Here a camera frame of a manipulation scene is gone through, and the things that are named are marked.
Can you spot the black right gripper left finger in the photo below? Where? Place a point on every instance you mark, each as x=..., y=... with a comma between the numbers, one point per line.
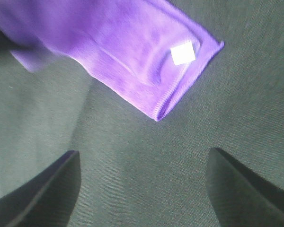
x=48, y=199

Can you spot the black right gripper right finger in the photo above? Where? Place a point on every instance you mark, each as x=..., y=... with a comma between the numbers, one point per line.
x=239, y=196

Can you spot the purple microfiber towel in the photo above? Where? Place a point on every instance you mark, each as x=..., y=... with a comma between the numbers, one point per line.
x=147, y=51

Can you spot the black table cloth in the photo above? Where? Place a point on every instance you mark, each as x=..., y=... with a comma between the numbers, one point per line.
x=135, y=171

